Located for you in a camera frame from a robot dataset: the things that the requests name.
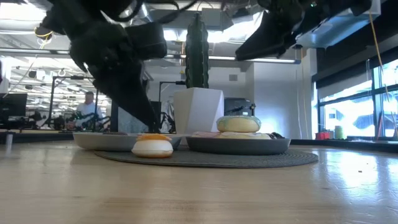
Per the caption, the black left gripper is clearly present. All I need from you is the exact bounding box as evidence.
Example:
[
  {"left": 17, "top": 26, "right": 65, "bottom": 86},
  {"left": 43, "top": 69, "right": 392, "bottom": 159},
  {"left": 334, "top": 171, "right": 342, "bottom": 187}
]
[{"left": 68, "top": 24, "right": 159, "bottom": 129}]

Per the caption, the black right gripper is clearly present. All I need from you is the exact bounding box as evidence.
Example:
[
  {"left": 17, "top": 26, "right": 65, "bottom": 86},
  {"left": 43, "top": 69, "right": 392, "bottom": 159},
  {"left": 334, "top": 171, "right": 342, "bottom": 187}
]
[{"left": 234, "top": 0, "right": 313, "bottom": 62}]

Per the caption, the orange frosted donut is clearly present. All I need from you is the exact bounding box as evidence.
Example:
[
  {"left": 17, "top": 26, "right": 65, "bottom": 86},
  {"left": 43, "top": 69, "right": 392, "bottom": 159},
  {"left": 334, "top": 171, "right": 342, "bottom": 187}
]
[{"left": 131, "top": 133, "right": 174, "bottom": 159}]

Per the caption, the light grey plate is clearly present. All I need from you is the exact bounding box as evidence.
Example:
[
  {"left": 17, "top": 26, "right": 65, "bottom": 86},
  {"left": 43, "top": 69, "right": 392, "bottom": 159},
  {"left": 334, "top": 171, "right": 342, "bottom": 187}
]
[{"left": 72, "top": 132, "right": 183, "bottom": 152}]

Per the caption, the green blue frosted donut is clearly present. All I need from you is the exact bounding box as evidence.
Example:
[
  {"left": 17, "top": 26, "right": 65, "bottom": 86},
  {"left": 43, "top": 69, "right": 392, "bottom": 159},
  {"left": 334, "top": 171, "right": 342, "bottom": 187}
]
[{"left": 216, "top": 115, "right": 262, "bottom": 134}]

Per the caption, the dark grey plate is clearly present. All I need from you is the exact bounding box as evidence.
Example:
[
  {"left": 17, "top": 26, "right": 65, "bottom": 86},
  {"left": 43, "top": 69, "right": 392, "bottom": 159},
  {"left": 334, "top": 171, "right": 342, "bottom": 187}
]
[{"left": 185, "top": 137, "right": 292, "bottom": 156}]

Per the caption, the long ceiling light bar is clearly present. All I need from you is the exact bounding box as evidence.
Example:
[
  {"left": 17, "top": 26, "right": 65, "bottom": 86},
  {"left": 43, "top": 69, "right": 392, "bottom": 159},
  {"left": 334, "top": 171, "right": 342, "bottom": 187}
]
[{"left": 164, "top": 54, "right": 302, "bottom": 65}]

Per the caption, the grey felt divider panel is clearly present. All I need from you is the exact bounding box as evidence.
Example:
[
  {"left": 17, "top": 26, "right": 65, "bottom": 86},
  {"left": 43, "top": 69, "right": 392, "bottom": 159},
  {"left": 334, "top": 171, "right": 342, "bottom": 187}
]
[{"left": 110, "top": 99, "right": 162, "bottom": 134}]

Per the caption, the person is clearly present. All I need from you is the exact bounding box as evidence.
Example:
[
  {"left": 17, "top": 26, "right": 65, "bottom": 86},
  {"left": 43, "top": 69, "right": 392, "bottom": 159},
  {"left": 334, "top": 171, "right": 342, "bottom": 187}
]
[{"left": 67, "top": 91, "right": 103, "bottom": 129}]

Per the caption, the white faceted plant pot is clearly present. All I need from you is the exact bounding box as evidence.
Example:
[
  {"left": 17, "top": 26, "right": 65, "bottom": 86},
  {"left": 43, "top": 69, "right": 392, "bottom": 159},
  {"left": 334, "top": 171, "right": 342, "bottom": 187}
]
[{"left": 173, "top": 87, "right": 225, "bottom": 137}]

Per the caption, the tall green cactus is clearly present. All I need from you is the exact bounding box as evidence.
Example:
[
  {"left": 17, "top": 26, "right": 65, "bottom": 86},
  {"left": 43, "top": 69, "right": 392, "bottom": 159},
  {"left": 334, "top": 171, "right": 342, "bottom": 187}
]
[{"left": 185, "top": 12, "right": 210, "bottom": 90}]

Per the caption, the black machine cabinet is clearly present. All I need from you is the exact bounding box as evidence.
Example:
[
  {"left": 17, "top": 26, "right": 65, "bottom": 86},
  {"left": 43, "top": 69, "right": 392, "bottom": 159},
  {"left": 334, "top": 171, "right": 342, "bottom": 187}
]
[{"left": 223, "top": 97, "right": 257, "bottom": 118}]

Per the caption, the round grey woven placemat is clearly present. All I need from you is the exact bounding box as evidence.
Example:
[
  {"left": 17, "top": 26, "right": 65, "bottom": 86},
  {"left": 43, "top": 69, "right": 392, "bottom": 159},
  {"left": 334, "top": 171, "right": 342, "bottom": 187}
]
[{"left": 94, "top": 147, "right": 319, "bottom": 169}]

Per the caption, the black yellow ceiling reel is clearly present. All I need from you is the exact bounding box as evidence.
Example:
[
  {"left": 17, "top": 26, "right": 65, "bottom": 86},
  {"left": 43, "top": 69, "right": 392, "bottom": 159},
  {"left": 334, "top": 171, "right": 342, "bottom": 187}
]
[{"left": 34, "top": 26, "right": 54, "bottom": 40}]

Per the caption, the black computer monitor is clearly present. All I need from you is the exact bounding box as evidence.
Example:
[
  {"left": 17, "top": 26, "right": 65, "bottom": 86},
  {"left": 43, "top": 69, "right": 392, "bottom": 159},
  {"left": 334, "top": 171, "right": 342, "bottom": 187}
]
[{"left": 0, "top": 93, "right": 28, "bottom": 121}]

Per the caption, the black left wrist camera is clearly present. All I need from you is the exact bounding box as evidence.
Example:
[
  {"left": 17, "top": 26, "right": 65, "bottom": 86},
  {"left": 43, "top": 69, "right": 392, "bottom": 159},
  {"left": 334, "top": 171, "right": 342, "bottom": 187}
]
[{"left": 125, "top": 22, "right": 169, "bottom": 60}]

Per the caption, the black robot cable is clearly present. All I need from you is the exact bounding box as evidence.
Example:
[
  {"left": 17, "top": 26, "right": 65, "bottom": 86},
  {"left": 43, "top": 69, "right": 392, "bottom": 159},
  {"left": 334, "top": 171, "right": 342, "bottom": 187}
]
[{"left": 113, "top": 0, "right": 198, "bottom": 25}]

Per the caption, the black metal frame stand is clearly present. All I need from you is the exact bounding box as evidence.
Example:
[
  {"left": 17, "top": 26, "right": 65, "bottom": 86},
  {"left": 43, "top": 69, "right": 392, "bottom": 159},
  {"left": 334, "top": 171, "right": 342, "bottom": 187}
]
[{"left": 47, "top": 75, "right": 101, "bottom": 130}]

